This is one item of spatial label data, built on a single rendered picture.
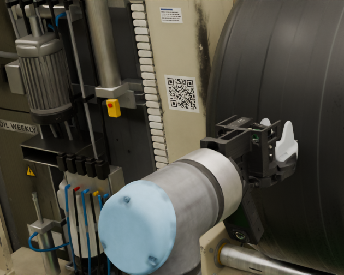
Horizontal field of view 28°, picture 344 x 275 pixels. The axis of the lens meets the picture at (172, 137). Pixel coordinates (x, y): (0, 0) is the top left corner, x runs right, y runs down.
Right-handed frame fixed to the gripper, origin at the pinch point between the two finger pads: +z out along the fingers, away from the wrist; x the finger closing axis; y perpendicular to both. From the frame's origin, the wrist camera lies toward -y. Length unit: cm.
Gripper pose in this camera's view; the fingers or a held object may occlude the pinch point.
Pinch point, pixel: (288, 148)
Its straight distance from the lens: 101.3
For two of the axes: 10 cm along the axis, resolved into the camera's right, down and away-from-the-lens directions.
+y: -0.7, -9.5, -3.1
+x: -8.0, -1.3, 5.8
